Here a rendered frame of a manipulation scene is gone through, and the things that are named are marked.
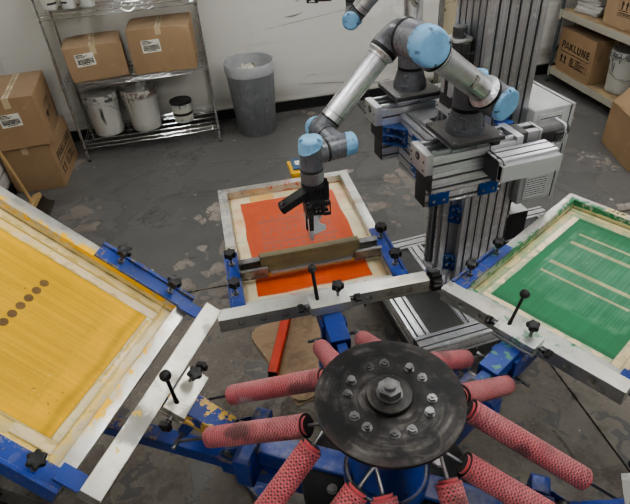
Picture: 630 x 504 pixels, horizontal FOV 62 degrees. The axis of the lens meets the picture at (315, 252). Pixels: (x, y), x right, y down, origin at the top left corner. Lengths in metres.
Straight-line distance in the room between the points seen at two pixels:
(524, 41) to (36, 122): 3.58
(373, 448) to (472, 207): 1.75
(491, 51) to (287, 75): 3.44
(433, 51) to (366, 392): 1.03
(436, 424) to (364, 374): 0.18
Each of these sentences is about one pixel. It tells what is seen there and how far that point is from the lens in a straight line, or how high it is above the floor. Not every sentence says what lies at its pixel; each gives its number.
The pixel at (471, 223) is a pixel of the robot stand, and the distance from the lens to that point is 2.66.
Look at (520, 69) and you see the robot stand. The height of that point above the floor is 1.40.
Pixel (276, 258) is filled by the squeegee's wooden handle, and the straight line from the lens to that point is 1.84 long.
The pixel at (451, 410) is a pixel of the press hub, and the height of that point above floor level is 1.31.
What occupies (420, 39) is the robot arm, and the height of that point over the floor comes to 1.71.
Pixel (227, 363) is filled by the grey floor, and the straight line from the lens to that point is 2.92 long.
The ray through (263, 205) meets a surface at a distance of 2.29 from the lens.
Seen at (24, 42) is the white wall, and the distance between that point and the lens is 5.48.
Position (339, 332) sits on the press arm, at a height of 1.04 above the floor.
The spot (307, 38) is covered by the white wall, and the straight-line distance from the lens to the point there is 5.42.
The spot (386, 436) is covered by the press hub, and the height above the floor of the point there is 1.31.
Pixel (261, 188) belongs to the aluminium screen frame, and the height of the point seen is 0.99.
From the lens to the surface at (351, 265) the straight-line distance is 1.92.
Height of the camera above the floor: 2.18
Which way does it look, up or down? 38 degrees down
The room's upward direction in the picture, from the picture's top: 4 degrees counter-clockwise
